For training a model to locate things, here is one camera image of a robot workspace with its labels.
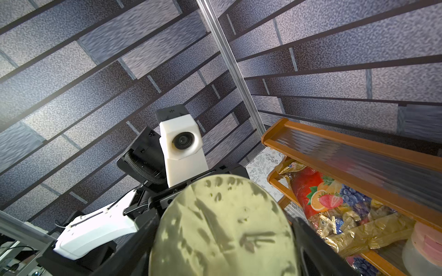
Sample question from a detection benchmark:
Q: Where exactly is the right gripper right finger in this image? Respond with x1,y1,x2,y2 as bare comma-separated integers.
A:
291,218,358,276

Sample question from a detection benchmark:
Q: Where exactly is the colourful candy bag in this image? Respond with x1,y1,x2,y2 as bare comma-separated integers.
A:
275,158,415,276

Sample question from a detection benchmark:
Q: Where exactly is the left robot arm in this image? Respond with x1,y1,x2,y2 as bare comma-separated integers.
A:
37,127,249,276

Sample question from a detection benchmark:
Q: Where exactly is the pink lidded plastic cup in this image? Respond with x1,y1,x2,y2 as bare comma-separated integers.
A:
402,222,442,276

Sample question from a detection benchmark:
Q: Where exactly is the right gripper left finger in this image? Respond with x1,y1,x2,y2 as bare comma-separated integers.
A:
93,209,161,276

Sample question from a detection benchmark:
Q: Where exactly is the green jar lid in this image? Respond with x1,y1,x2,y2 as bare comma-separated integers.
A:
148,174,301,276

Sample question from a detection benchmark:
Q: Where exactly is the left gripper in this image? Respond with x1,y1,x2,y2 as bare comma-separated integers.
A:
117,127,249,220

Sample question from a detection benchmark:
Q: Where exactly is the wooden two-tier shelf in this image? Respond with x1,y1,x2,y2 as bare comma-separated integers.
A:
261,118,442,276

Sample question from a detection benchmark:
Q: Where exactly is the floral table mat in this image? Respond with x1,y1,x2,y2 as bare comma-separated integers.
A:
245,145,283,201

